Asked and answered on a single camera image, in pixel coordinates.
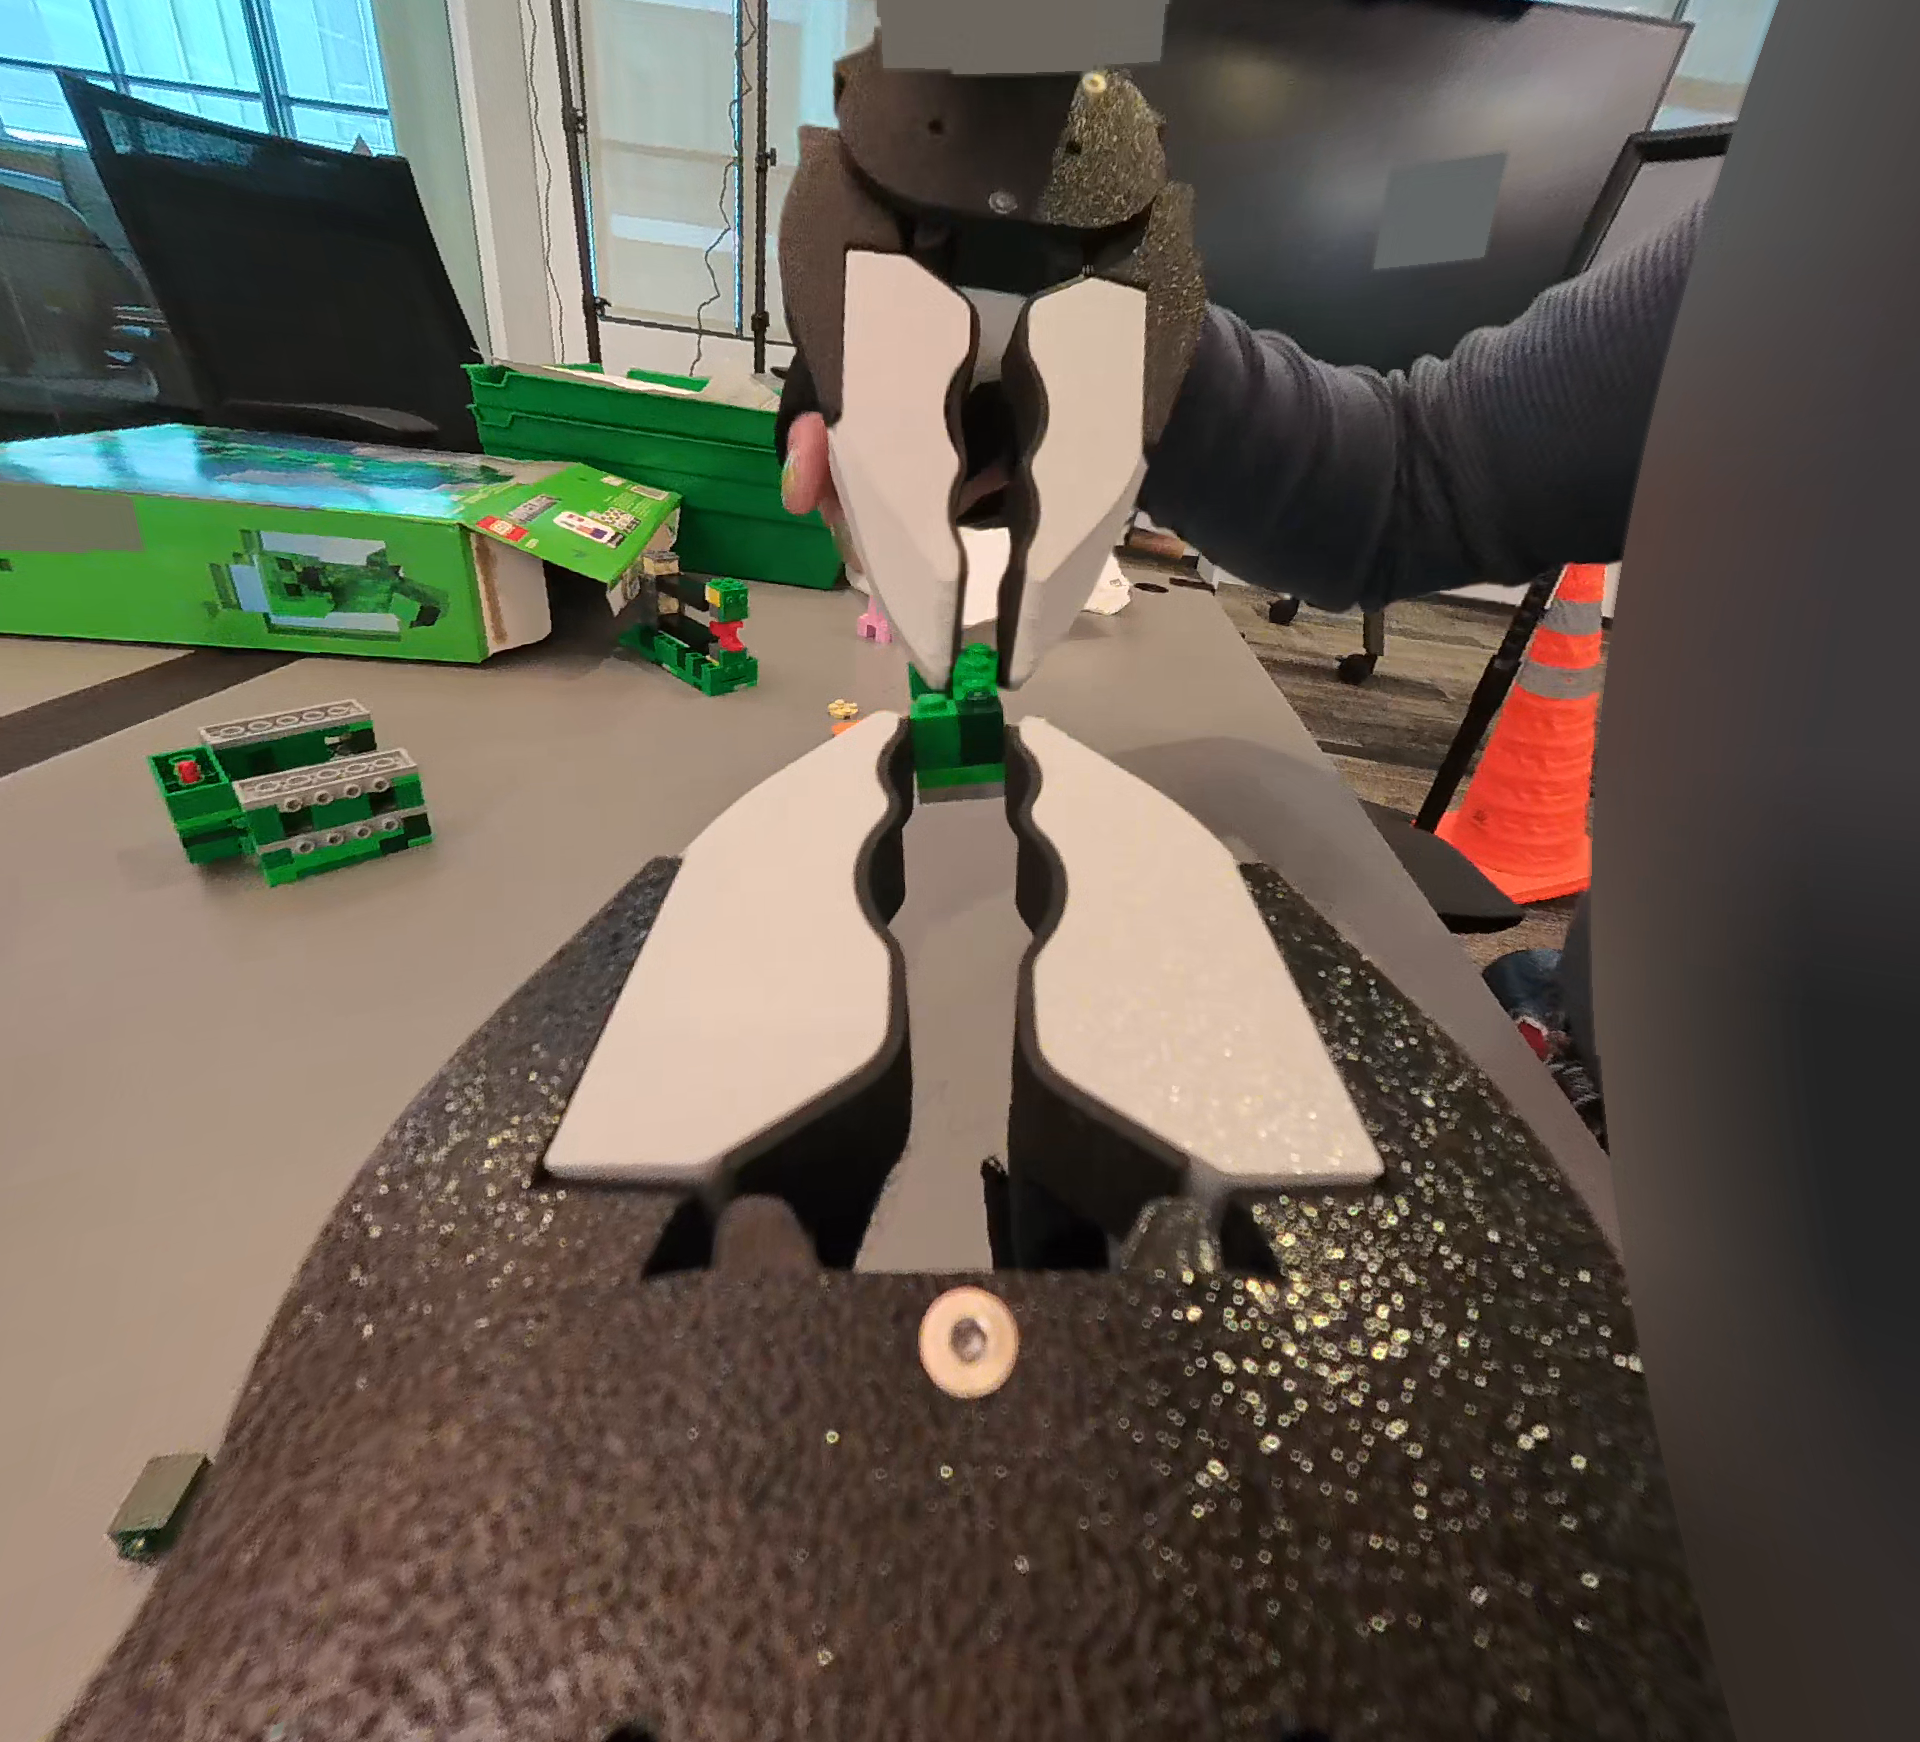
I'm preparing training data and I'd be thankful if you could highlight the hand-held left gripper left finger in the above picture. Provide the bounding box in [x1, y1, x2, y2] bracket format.
[542, 717, 917, 1196]

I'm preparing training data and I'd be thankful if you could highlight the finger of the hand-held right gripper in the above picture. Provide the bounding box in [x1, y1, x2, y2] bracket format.
[827, 247, 980, 697]
[994, 271, 1151, 693]

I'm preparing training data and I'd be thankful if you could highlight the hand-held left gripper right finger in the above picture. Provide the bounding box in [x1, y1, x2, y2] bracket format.
[1008, 715, 1385, 1192]

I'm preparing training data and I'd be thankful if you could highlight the small green brick assembly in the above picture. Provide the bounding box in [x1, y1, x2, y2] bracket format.
[905, 642, 1008, 803]

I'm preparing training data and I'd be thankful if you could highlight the person's right forearm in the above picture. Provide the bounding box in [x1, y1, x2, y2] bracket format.
[1140, 195, 1712, 614]

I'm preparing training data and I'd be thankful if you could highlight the grey desk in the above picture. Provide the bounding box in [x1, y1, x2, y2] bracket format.
[0, 421, 1625, 1742]

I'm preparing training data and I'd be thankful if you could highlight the person's right hand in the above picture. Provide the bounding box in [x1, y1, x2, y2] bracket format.
[775, 410, 845, 525]

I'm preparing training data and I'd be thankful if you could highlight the stack of green trays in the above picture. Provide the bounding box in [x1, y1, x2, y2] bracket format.
[462, 357, 851, 593]

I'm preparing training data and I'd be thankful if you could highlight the small brick figure build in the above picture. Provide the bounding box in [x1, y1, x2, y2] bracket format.
[611, 541, 762, 697]

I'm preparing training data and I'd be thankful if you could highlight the large black monitor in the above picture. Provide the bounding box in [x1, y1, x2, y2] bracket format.
[1151, 0, 1697, 381]

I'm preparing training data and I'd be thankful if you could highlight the black wheeled chair base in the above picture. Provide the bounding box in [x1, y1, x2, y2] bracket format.
[1263, 590, 1391, 690]

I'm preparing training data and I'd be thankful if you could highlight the black tripod leg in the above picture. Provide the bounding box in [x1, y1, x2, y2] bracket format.
[1409, 564, 1565, 831]

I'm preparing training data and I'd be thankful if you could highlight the orange traffic cone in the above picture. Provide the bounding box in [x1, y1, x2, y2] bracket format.
[1443, 559, 1609, 907]

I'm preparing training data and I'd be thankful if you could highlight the grey and green brick build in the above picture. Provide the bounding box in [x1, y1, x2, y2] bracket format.
[146, 696, 437, 889]

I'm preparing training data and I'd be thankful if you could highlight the green brick set box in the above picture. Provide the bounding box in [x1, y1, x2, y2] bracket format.
[0, 421, 684, 666]

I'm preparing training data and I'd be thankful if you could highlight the black mesh office chair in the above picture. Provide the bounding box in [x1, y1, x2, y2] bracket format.
[55, 67, 492, 453]

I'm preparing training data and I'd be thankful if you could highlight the small black monitor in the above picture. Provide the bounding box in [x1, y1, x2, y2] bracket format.
[1571, 119, 1742, 278]

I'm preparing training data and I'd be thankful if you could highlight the person's dark clothing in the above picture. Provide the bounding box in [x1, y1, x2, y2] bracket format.
[1559, 0, 1920, 1742]

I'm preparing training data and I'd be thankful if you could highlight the dark green flat brick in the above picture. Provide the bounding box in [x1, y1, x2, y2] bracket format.
[105, 1451, 210, 1560]

